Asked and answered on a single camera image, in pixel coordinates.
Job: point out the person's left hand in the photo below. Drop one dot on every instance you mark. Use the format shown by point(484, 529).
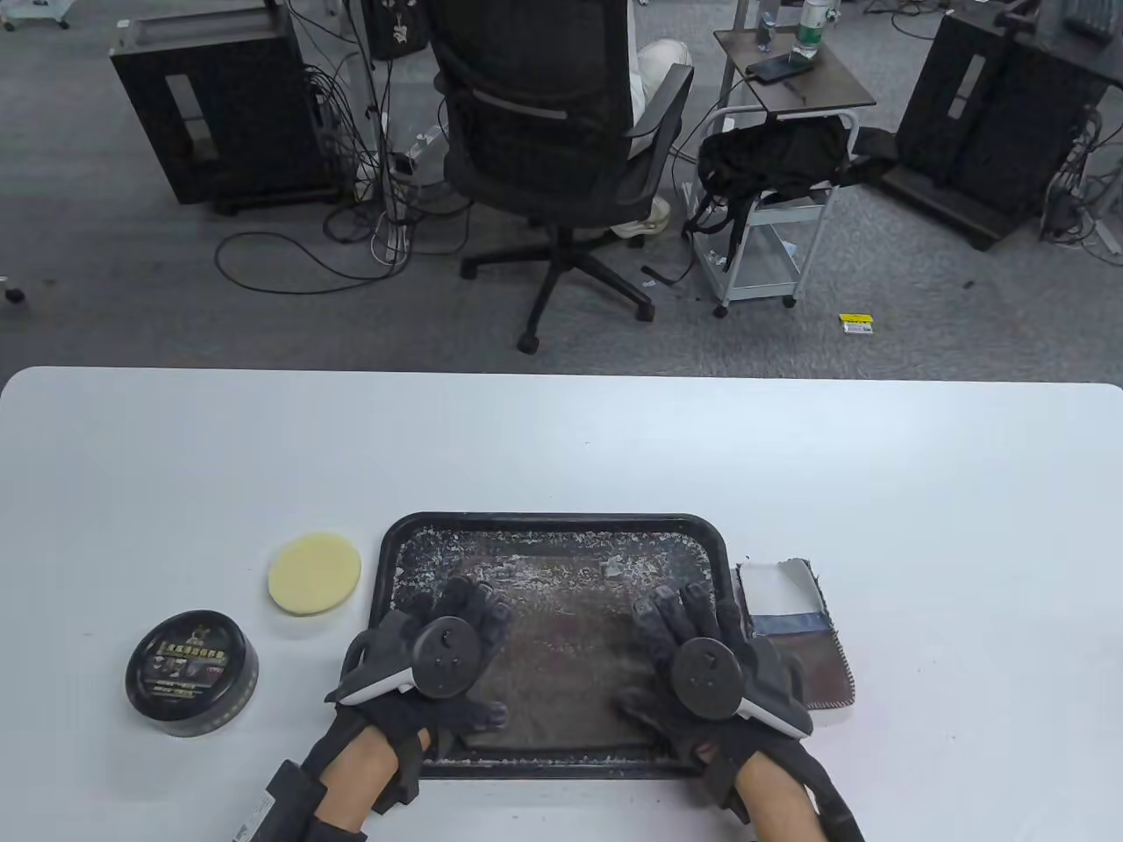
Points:
point(465, 605)

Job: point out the person's right hand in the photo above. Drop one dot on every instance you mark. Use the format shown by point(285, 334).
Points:
point(654, 614)

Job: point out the brown leather bag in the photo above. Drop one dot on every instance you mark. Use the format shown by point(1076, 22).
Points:
point(561, 649)

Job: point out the white grey cloth swatch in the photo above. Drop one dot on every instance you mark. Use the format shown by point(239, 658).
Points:
point(785, 583)

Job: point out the black leather care cream tin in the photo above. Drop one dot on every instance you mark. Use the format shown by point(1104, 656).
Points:
point(189, 671)

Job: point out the person's left forearm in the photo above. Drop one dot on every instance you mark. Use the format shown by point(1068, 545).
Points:
point(351, 781)

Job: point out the person's right forearm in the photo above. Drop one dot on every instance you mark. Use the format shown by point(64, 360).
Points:
point(772, 798)

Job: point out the black white hand controller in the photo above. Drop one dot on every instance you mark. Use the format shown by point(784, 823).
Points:
point(445, 658)
point(706, 678)

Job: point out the black plastic tray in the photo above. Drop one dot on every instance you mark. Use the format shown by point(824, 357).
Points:
point(421, 544)

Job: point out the yellow round sponge pad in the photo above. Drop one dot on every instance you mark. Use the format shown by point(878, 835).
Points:
point(314, 574)

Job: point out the yellow black sticker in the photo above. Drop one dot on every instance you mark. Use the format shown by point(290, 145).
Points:
point(856, 324)

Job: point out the white rolling cart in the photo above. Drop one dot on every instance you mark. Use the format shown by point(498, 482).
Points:
point(772, 263)

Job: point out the white power strip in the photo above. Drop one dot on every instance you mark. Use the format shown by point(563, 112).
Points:
point(391, 239)

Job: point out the black backpack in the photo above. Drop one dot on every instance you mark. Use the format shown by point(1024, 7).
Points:
point(772, 153)

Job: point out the black mesh office chair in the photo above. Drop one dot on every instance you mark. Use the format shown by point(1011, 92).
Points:
point(535, 114)

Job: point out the white desk leg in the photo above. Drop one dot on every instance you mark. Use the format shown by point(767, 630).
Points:
point(373, 105)

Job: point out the black wheeled cabinet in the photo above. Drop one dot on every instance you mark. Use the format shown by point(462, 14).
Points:
point(991, 114)
point(237, 114)

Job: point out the black pen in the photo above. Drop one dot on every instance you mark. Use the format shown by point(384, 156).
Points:
point(795, 90)

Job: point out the black caster wheel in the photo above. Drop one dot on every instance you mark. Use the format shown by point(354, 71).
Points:
point(13, 294)

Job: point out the brown side table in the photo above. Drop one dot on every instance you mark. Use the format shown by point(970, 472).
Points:
point(825, 83)

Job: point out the black smartphone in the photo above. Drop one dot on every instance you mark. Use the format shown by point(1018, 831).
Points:
point(776, 68)

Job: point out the black pouch white print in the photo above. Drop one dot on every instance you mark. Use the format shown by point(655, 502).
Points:
point(395, 26)

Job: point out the small clear bottle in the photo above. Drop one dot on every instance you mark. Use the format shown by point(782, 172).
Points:
point(766, 31)

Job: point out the clear bottle green label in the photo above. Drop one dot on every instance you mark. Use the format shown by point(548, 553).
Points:
point(811, 31)

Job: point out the white wheeled base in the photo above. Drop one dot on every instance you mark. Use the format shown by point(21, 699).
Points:
point(35, 10)

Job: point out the black wrist camera unit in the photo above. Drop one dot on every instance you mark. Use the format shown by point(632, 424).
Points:
point(263, 802)

